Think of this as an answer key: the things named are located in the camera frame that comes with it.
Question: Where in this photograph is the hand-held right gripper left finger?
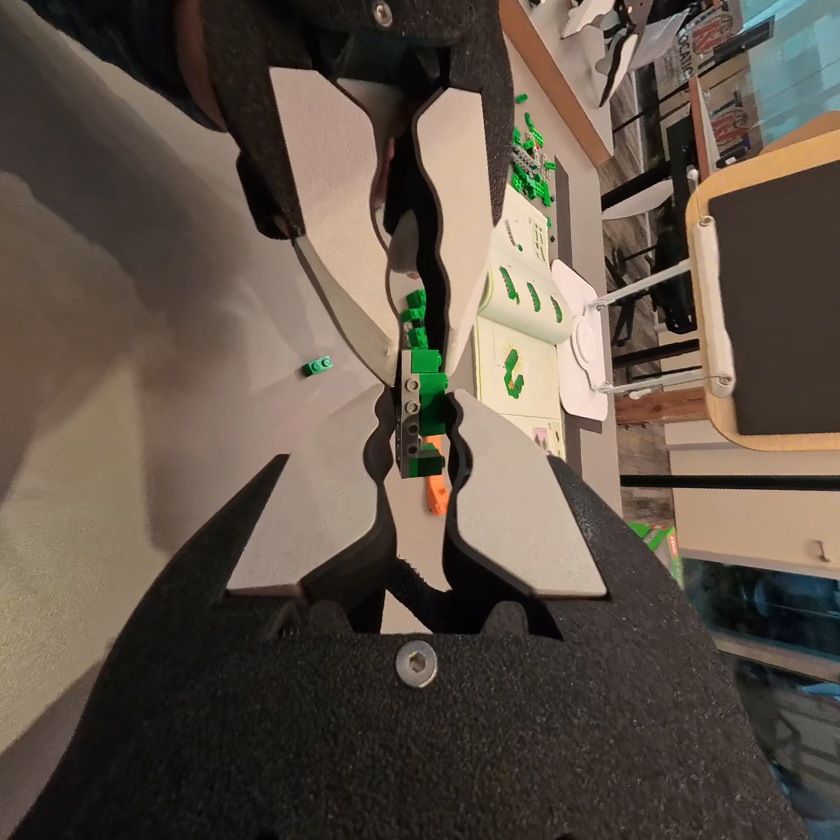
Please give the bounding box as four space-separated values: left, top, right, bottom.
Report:
226 382 401 631

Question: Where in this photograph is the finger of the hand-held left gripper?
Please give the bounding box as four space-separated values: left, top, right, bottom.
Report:
394 87 494 370
269 66 409 386

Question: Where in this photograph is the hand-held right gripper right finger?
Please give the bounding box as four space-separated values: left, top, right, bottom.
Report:
441 389 609 599

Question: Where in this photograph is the small green brick cluster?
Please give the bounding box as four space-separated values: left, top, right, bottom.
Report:
400 289 431 350

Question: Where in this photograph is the green grey brick assembly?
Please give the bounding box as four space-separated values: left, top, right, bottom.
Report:
394 349 454 479

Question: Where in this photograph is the person's left forearm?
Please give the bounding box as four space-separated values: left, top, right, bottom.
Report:
26 0 227 132

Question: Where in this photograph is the white desk with wooden edge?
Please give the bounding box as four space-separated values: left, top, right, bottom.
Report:
499 0 614 165

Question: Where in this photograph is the grey desk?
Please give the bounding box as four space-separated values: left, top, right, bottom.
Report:
0 0 623 840

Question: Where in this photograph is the pile of green bricks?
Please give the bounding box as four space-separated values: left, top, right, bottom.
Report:
508 92 559 201

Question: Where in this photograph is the orange brick piece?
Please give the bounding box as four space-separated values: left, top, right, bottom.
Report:
423 433 454 516

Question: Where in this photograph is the open instruction booklet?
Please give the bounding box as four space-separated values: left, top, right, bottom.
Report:
474 184 572 460

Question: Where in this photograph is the green cardboard box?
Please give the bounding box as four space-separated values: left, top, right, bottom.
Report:
626 521 683 588

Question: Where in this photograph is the white stand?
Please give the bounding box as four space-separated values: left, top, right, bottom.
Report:
550 213 739 421

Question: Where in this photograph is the black rod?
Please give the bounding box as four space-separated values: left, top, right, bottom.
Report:
620 474 840 491

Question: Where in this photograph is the spare black white gripper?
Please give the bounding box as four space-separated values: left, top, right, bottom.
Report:
561 0 657 109

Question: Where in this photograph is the white cabinet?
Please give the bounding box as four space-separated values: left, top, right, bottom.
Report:
666 420 840 581

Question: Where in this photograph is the red lettered sign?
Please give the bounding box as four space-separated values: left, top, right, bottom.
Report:
659 0 746 86

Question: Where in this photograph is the wood framed black board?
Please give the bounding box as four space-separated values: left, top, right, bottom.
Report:
684 128 840 454

